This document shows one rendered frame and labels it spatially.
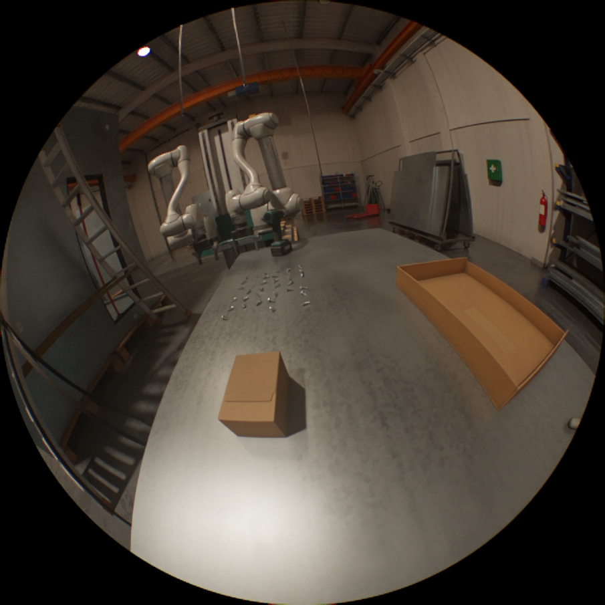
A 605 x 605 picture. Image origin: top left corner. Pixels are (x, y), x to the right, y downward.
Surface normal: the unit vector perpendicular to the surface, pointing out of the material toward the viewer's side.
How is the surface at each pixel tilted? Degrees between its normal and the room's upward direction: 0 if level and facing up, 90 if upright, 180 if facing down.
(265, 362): 0
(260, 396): 4
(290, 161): 90
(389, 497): 0
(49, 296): 90
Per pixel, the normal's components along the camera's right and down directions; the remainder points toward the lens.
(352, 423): -0.17, -0.84
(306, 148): 0.05, 0.51
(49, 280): 0.98, -0.18
